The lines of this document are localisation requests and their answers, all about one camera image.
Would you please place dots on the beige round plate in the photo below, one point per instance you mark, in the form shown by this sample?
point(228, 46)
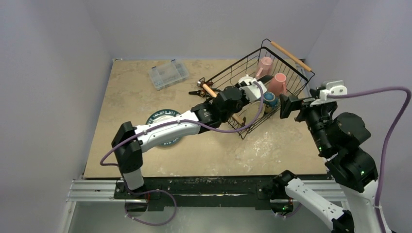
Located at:
point(252, 110)

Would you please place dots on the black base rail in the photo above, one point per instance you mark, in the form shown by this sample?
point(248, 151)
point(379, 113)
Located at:
point(261, 192)

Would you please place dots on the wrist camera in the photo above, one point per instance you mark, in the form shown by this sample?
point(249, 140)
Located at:
point(253, 89)
point(334, 88)

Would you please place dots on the salmon pink mug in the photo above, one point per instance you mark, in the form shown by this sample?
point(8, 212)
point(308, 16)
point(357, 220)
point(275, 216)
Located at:
point(277, 84)

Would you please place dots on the brown bowl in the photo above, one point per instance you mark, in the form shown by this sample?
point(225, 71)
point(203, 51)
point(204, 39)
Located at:
point(270, 101)

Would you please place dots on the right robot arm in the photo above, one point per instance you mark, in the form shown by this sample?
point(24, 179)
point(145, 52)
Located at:
point(338, 140)

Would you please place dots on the green rimmed white plate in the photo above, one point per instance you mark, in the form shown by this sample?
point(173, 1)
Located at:
point(162, 115)

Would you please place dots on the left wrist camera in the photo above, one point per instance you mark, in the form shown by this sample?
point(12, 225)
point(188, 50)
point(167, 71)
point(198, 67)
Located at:
point(253, 89)

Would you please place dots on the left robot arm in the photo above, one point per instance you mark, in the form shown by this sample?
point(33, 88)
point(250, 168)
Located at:
point(130, 142)

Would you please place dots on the clear plastic organizer box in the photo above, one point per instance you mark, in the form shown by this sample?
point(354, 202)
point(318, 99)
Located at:
point(168, 74)

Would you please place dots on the light pink faceted mug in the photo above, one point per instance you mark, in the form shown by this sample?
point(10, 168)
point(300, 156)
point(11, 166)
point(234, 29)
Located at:
point(264, 67)

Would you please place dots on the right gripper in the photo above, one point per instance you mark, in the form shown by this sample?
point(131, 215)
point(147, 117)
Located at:
point(287, 107)

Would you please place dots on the white two-handled soup cup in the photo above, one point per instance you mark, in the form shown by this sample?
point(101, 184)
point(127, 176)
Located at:
point(243, 78)

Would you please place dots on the black wire dish rack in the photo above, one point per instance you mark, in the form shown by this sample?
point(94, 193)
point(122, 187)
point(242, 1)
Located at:
point(296, 82)

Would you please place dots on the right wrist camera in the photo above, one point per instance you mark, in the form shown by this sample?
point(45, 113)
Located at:
point(334, 88)

